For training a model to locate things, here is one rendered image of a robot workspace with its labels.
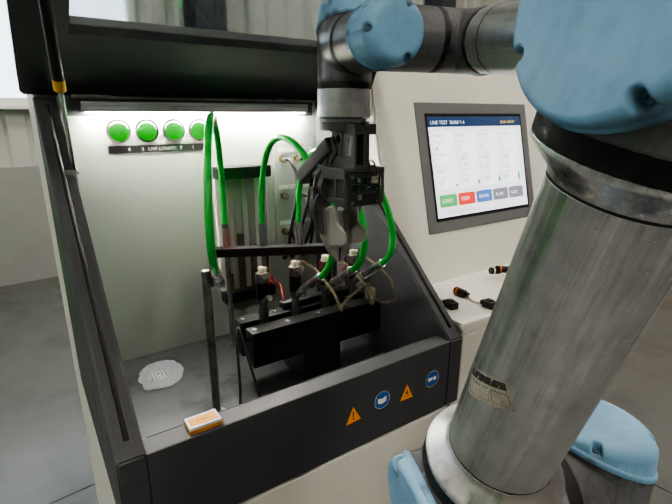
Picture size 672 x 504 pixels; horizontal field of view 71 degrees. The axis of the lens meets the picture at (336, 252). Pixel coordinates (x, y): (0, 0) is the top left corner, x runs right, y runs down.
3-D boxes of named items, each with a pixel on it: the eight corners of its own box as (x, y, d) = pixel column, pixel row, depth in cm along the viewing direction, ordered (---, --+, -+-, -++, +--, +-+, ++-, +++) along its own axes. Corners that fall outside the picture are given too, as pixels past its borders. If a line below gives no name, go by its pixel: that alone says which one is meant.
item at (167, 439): (158, 543, 71) (146, 455, 66) (151, 523, 74) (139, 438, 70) (445, 406, 104) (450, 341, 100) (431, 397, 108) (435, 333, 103)
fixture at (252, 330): (256, 398, 100) (252, 333, 96) (237, 377, 108) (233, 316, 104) (379, 354, 119) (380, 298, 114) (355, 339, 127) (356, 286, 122)
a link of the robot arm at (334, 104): (307, 89, 67) (353, 91, 71) (307, 123, 68) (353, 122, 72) (337, 87, 61) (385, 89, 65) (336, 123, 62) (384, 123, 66)
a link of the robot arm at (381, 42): (457, -7, 51) (409, 13, 61) (362, -16, 48) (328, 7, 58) (452, 70, 53) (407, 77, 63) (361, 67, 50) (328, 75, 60)
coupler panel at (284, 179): (282, 251, 130) (278, 136, 121) (276, 248, 133) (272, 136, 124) (321, 244, 137) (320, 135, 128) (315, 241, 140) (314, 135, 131)
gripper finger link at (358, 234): (356, 268, 70) (356, 207, 68) (334, 258, 75) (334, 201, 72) (372, 264, 72) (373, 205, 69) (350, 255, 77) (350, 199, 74)
